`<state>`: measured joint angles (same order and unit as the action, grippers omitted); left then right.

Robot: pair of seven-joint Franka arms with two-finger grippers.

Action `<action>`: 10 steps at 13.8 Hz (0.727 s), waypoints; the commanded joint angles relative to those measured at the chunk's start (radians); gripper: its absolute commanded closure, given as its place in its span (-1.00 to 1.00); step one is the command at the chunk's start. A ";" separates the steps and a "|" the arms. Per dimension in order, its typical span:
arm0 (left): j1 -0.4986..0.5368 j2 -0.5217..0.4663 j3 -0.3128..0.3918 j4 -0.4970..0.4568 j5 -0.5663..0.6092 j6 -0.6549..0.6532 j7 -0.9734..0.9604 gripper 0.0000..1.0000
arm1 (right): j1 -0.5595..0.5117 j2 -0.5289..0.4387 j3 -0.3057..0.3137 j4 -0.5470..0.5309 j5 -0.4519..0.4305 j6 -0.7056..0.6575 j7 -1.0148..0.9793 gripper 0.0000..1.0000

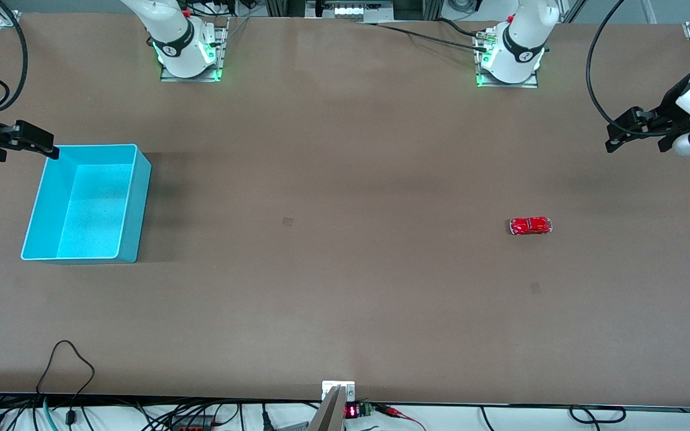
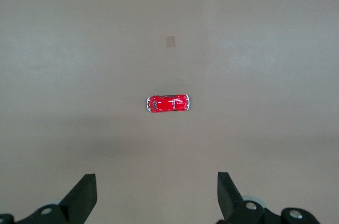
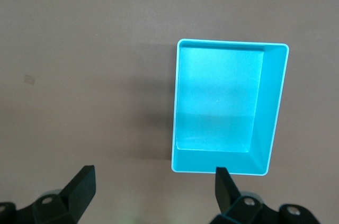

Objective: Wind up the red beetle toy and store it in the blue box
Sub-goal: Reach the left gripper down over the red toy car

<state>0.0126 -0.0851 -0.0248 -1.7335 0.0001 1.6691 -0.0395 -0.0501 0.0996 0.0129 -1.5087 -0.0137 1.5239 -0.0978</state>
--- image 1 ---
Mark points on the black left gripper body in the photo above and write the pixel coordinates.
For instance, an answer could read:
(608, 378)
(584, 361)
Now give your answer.
(672, 108)

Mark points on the red beetle toy car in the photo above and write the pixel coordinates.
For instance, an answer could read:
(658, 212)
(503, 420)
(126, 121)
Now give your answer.
(529, 225)

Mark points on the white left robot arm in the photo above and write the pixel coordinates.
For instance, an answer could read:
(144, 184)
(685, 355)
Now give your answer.
(518, 54)

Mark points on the blue plastic box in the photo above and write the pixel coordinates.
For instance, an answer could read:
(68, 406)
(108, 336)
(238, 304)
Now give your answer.
(90, 209)

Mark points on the lit control unit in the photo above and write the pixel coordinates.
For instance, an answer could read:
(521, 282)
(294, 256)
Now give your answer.
(351, 11)

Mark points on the power strip orange switches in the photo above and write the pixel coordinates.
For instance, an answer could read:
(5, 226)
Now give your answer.
(192, 424)

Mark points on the red digit display module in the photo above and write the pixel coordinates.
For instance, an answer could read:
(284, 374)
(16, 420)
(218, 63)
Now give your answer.
(351, 411)

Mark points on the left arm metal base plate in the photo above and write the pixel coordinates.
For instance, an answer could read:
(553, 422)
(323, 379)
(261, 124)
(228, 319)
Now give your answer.
(530, 82)

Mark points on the aluminium frame corner bracket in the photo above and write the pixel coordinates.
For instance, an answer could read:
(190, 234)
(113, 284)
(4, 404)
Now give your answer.
(9, 18)

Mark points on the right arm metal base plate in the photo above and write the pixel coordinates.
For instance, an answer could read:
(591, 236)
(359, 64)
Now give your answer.
(222, 42)

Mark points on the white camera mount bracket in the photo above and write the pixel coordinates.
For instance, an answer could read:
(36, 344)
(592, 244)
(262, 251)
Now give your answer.
(328, 388)

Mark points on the grey camera pole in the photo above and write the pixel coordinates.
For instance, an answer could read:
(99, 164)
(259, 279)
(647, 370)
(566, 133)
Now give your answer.
(328, 416)

